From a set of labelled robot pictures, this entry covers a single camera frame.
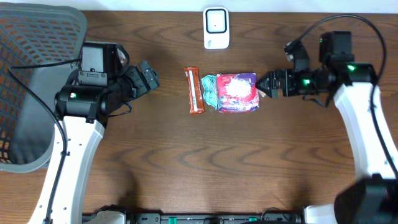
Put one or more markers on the red purple snack bag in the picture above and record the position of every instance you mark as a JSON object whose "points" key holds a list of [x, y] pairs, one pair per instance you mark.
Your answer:
{"points": [[237, 92]]}

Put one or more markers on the orange brown snack bar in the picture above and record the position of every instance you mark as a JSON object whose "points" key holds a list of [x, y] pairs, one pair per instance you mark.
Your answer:
{"points": [[195, 95]]}

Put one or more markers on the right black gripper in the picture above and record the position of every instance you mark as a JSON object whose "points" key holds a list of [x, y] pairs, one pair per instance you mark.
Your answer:
{"points": [[287, 83]]}

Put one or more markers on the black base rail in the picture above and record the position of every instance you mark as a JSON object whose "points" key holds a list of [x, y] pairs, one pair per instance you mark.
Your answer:
{"points": [[269, 217]]}

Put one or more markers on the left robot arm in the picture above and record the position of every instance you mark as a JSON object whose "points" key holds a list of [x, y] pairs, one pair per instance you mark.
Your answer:
{"points": [[82, 115]]}

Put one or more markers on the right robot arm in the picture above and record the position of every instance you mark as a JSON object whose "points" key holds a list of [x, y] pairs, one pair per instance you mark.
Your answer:
{"points": [[352, 87]]}

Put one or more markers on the white barcode scanner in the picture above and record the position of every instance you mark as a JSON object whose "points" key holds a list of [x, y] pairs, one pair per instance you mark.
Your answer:
{"points": [[216, 34]]}

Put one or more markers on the teal snack wrapper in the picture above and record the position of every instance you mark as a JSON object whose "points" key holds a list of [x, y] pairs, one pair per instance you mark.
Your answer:
{"points": [[210, 94]]}

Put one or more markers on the small orange carton box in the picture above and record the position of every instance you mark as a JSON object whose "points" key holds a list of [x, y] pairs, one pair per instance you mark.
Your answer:
{"points": [[261, 93]]}

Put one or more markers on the dark grey plastic basket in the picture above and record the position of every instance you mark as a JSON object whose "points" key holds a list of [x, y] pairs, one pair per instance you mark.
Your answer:
{"points": [[37, 42]]}

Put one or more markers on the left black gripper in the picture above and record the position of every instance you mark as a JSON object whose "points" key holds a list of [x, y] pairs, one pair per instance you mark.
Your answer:
{"points": [[137, 82]]}

